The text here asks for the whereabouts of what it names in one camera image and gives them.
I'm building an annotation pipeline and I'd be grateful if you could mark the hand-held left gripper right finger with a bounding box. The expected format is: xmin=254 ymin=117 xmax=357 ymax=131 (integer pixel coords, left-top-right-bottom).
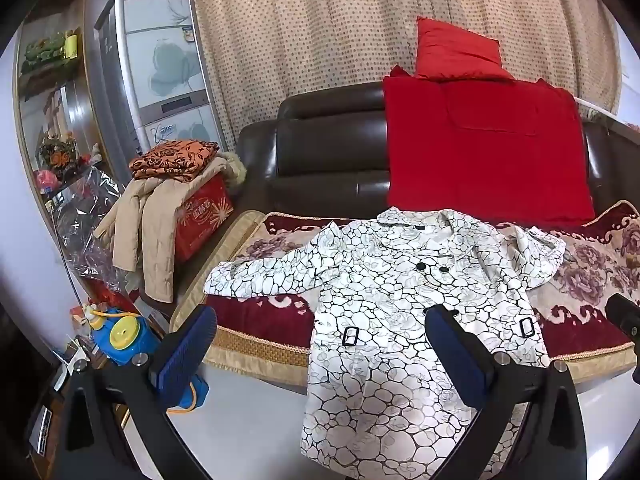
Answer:
xmin=424 ymin=304 xmax=587 ymax=480

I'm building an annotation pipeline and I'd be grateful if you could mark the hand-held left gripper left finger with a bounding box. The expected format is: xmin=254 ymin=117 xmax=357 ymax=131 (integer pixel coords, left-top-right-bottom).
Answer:
xmin=54 ymin=305 xmax=219 ymax=480

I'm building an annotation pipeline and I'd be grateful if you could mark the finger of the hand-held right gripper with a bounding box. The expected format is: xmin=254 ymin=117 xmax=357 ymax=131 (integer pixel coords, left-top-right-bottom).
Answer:
xmin=605 ymin=292 xmax=640 ymax=347

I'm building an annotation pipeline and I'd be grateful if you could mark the white black crackle-print coat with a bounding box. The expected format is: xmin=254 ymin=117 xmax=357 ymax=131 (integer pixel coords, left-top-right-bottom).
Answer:
xmin=203 ymin=207 xmax=567 ymax=480

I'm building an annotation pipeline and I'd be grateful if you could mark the blue yellow plastic toy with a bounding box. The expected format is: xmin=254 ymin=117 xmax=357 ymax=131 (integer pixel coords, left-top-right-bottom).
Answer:
xmin=90 ymin=305 xmax=208 ymax=413

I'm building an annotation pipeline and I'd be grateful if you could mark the floral red beige sofa cover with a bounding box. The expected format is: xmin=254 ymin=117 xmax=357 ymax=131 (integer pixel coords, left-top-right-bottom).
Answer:
xmin=170 ymin=200 xmax=640 ymax=396

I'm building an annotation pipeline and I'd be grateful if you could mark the red cardboard box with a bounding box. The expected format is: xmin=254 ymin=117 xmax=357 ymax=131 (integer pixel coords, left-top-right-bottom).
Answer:
xmin=172 ymin=175 xmax=236 ymax=262

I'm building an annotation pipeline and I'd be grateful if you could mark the beige padded jacket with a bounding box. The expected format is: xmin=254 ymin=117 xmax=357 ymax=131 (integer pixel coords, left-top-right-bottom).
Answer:
xmin=93 ymin=151 xmax=248 ymax=304

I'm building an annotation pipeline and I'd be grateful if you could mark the clear plastic wrap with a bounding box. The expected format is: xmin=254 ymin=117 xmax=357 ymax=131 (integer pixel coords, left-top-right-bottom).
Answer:
xmin=52 ymin=165 xmax=136 ymax=296

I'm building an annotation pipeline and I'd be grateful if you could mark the orange black patterned cloth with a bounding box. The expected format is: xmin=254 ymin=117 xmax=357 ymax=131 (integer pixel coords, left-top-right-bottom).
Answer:
xmin=128 ymin=139 xmax=221 ymax=183

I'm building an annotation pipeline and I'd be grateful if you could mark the large red blanket cushion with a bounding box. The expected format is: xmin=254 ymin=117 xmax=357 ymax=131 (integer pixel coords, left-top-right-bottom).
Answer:
xmin=382 ymin=66 xmax=597 ymax=228

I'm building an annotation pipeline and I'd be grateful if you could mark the white ledge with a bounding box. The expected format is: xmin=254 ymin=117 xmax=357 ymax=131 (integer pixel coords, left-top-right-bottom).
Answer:
xmin=575 ymin=95 xmax=640 ymax=133

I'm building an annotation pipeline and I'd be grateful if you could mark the dark brown leather sofa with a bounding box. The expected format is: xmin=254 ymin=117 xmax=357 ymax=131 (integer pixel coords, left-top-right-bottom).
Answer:
xmin=235 ymin=81 xmax=640 ymax=233

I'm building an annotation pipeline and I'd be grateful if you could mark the orange flower arrangement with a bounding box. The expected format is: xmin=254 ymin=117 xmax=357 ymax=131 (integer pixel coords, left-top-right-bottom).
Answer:
xmin=37 ymin=130 xmax=81 ymax=171

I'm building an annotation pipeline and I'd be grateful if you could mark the wooden display cabinet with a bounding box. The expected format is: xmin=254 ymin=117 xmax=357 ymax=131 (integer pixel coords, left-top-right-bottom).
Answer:
xmin=12 ymin=0 xmax=131 ymax=311

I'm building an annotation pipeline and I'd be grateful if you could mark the silver standing air conditioner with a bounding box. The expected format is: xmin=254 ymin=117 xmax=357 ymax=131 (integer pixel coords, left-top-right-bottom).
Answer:
xmin=84 ymin=0 xmax=236 ymax=181

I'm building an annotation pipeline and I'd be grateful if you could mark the small red pillow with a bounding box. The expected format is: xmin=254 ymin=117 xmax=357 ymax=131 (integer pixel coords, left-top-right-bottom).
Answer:
xmin=415 ymin=16 xmax=513 ymax=82

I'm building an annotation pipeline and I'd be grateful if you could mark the green ornament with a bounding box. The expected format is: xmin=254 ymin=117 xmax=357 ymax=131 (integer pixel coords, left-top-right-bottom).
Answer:
xmin=24 ymin=30 xmax=68 ymax=71

